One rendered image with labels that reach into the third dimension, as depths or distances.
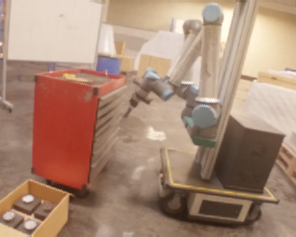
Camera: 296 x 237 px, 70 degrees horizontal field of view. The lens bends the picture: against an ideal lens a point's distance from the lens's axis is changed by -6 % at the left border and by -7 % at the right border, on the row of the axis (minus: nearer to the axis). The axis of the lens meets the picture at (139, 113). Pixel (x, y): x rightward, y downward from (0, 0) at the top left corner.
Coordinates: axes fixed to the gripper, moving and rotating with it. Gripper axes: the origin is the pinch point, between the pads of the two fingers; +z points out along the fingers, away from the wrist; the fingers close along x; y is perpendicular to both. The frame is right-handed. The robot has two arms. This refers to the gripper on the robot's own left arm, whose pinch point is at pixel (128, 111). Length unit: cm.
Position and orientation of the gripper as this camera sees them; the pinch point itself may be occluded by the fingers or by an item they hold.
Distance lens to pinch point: 165.0
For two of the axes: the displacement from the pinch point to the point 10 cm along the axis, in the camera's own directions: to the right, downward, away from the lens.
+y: -8.2, -5.7, -0.3
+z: -5.3, 7.4, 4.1
